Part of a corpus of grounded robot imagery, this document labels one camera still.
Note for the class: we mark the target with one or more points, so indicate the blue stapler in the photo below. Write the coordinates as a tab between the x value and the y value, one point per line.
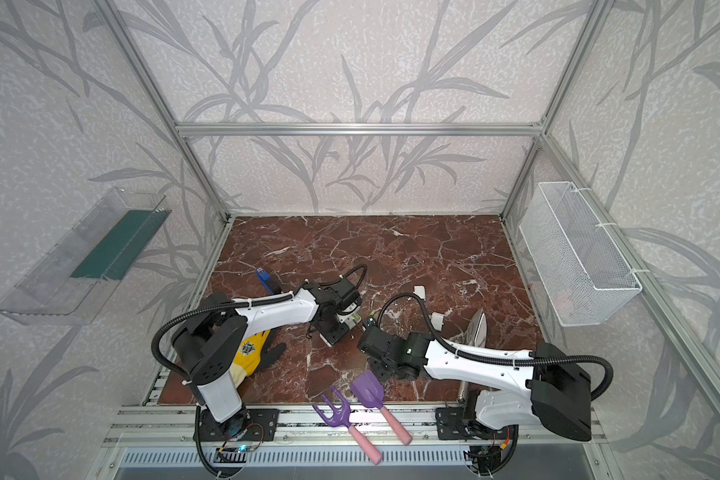
264	277

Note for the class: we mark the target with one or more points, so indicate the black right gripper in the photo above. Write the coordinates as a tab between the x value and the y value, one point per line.
371	342

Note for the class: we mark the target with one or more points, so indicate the white battery cover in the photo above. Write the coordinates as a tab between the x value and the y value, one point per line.
420	291
437	320

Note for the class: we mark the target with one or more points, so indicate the yellow black work glove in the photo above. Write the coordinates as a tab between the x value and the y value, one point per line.
255	353

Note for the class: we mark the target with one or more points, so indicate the white air conditioner remote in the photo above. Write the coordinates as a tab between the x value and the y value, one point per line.
351	320

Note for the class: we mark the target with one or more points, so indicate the purple garden fork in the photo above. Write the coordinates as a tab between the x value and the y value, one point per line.
341	418

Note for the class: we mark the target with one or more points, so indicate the metal garden trowel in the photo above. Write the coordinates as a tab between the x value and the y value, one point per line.
476	335

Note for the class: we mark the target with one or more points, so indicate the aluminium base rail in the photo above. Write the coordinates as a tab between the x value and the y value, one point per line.
296	435

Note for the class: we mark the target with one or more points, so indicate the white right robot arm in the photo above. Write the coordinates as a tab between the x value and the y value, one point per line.
524	387

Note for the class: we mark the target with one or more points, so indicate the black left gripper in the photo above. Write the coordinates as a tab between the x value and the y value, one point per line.
328	327

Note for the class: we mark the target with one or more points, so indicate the white wire mesh basket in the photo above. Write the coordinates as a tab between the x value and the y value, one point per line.
584	274

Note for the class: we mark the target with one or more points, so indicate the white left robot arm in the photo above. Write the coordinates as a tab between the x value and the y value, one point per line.
200	345

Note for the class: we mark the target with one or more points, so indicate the clear acrylic wall shelf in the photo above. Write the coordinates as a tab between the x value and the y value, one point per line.
71	284

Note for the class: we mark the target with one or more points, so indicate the aluminium frame profiles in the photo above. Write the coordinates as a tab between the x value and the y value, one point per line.
697	361

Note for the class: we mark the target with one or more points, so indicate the purple garden shovel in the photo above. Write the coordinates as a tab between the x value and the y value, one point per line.
370	393

